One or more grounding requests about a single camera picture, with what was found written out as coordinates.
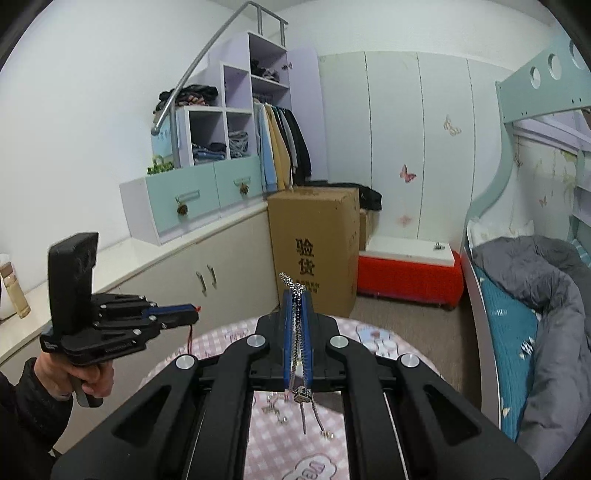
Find pink checkered tablecloth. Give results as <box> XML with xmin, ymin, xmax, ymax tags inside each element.
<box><xmin>138</xmin><ymin>317</ymin><xmax>439</xmax><ymax>479</ymax></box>

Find small silver earrings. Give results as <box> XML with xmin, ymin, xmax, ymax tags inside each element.
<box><xmin>262</xmin><ymin>393</ymin><xmax>288</xmax><ymax>425</ymax></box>

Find white wardrobe doors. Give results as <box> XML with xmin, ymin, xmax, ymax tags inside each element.
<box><xmin>320</xmin><ymin>51</ymin><xmax>511</xmax><ymax>249</ymax></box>

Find grey duvet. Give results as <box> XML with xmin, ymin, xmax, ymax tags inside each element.
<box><xmin>472</xmin><ymin>235</ymin><xmax>590</xmax><ymax>477</ymax></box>

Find person's left forearm black sleeve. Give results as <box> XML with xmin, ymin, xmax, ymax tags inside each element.
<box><xmin>1</xmin><ymin>357</ymin><xmax>73</xmax><ymax>479</ymax></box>

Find dark folded clothes pile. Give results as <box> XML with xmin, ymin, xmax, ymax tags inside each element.
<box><xmin>153</xmin><ymin>84</ymin><xmax>219</xmax><ymax>113</ymax></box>

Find grey metal handrail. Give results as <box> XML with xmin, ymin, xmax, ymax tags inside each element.
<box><xmin>151</xmin><ymin>1</ymin><xmax>288</xmax><ymax>167</ymax></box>

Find mint drawer unit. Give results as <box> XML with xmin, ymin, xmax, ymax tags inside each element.
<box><xmin>119</xmin><ymin>156</ymin><xmax>263</xmax><ymax>245</ymax></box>

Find red bead bracelet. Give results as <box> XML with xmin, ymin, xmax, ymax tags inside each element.
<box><xmin>184</xmin><ymin>306</ymin><xmax>204</xmax><ymax>354</ymax></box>

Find white low cabinet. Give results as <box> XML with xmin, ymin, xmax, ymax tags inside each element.
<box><xmin>0</xmin><ymin>198</ymin><xmax>281</xmax><ymax>455</ymax></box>

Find person's left hand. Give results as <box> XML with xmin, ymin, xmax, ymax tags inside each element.
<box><xmin>34</xmin><ymin>352</ymin><xmax>114</xmax><ymax>401</ymax></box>

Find teal bed sheet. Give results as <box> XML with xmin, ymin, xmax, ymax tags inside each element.
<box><xmin>475</xmin><ymin>267</ymin><xmax>539</xmax><ymax>440</ymax></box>

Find red storage ottoman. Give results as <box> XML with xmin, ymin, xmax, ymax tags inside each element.
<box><xmin>356</xmin><ymin>236</ymin><xmax>465</xmax><ymax>310</ymax></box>

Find brown cardboard box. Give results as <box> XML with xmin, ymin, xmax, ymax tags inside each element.
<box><xmin>267</xmin><ymin>187</ymin><xmax>360</xmax><ymax>318</ymax></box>

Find amber glass bottle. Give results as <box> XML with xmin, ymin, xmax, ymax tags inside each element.
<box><xmin>1</xmin><ymin>262</ymin><xmax>31</xmax><ymax>318</ymax></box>

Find hanging clothes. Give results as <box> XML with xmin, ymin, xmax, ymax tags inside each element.
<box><xmin>253</xmin><ymin>98</ymin><xmax>311</xmax><ymax>192</ymax></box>

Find green plant decoration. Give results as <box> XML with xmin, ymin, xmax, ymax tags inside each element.
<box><xmin>147</xmin><ymin>155</ymin><xmax>174</xmax><ymax>176</ymax></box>

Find lilac stair shelf unit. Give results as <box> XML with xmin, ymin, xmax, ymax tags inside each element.
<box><xmin>152</xmin><ymin>32</ymin><xmax>329</xmax><ymax>182</ymax></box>

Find teal bunk bed frame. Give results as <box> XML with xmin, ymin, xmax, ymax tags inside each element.
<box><xmin>461</xmin><ymin>34</ymin><xmax>591</xmax><ymax>430</ymax></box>

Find silver chain necklace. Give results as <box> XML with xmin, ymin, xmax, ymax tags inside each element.
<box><xmin>277</xmin><ymin>271</ymin><xmax>336</xmax><ymax>439</ymax></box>

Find lilac wall shelves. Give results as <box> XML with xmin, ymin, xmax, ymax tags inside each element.
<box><xmin>569</xmin><ymin>150</ymin><xmax>591</xmax><ymax>252</ymax></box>

